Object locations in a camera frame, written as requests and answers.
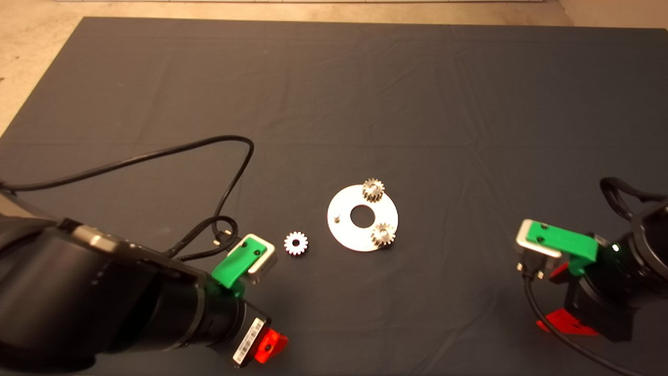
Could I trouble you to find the green left camera mount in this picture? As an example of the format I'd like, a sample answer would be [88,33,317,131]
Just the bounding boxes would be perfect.
[211,236,263,298]

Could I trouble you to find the dark grey table cloth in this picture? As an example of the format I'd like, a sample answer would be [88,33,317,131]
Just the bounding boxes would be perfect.
[0,16,668,376]

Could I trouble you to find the small steel planetary gear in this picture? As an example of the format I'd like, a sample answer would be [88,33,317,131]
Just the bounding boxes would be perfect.
[283,231,308,256]
[362,178,386,204]
[371,222,396,249]

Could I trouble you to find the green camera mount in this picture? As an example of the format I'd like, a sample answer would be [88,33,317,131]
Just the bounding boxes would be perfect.
[211,236,263,298]
[526,220,599,276]

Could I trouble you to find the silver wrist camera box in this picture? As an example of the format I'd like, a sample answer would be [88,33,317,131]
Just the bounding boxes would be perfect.
[515,219,563,280]
[243,233,277,285]

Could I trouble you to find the green right camera mount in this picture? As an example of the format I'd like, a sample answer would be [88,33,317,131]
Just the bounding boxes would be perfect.
[526,220,599,276]

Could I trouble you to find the round metal carrier plate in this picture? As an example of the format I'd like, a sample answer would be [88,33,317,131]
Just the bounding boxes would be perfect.
[327,184,399,253]

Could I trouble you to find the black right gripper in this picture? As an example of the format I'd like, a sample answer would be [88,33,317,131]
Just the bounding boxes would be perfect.
[536,253,643,344]

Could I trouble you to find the braided black left arm cable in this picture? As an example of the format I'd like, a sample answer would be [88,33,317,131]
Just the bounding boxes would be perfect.
[164,215,239,262]

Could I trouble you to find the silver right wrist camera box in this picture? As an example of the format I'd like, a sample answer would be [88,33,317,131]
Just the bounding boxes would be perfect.
[515,219,563,280]

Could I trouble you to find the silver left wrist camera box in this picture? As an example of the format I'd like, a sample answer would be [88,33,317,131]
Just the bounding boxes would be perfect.
[243,233,277,285]

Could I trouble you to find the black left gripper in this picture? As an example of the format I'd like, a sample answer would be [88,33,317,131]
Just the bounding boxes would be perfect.
[196,286,289,369]

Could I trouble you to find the smooth black left camera cable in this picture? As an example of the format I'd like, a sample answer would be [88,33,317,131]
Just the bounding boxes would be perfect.
[0,135,255,246]

